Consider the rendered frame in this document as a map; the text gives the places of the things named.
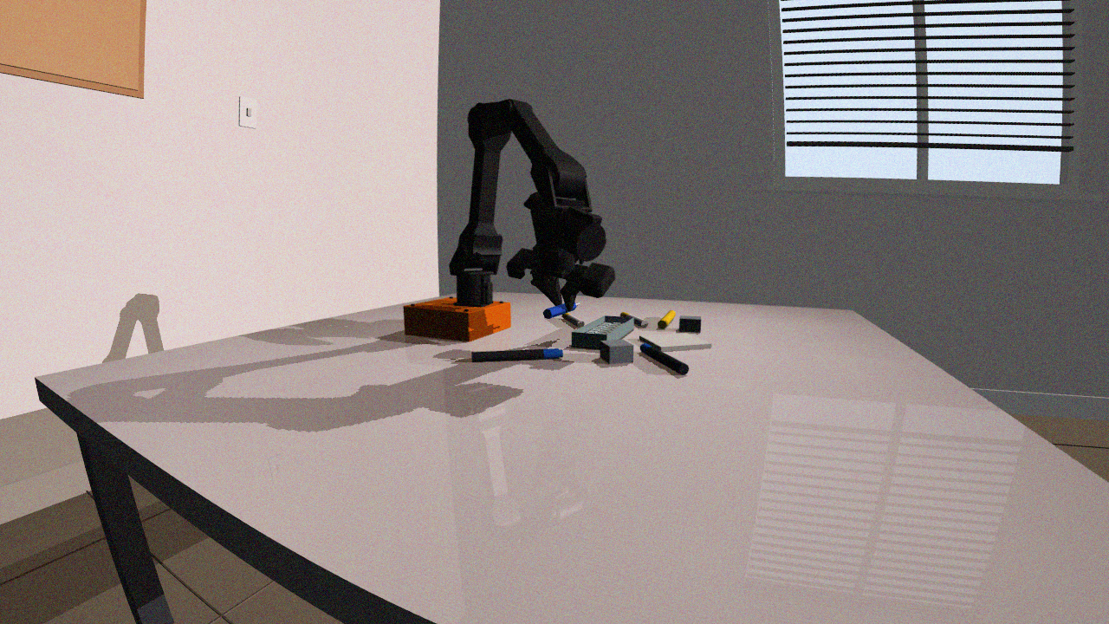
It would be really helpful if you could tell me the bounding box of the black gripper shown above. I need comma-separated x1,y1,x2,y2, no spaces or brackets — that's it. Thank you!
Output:
506,241,615,311

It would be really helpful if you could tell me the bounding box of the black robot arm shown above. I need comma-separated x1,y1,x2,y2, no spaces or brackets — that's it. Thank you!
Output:
449,100,606,307

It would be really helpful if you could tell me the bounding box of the black keyboard with white keys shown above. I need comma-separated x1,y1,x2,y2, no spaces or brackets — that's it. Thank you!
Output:
571,315,634,350

